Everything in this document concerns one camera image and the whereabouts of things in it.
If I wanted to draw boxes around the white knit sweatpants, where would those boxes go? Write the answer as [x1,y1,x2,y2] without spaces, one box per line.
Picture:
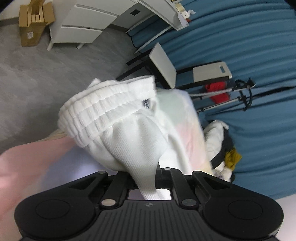
[58,76,168,200]

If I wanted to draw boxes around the white and black clothes pile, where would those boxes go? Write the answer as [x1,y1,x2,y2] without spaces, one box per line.
[204,120,235,183]

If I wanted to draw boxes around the mustard yellow garment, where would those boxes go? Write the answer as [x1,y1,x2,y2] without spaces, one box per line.
[224,148,242,171]

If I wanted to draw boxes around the pastel tie-dye duvet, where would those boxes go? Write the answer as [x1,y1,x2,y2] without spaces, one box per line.
[1,90,212,240]

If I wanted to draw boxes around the red cloth on chair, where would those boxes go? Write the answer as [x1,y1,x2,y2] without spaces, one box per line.
[205,82,230,104]

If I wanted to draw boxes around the garment steamer stand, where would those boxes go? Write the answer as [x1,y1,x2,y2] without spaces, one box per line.
[189,78,256,113]

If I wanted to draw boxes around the black and white chair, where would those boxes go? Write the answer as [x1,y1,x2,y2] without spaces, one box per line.
[115,42,233,90]

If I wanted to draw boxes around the blue curtain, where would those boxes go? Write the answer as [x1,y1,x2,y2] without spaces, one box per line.
[125,0,296,200]

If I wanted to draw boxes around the white tissue box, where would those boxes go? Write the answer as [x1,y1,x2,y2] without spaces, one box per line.
[175,2,190,19]

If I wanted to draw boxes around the white dressing table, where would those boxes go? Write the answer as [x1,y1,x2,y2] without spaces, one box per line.
[47,0,189,50]

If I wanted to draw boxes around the cardboard box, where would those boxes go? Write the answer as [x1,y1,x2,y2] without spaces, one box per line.
[18,1,55,47]

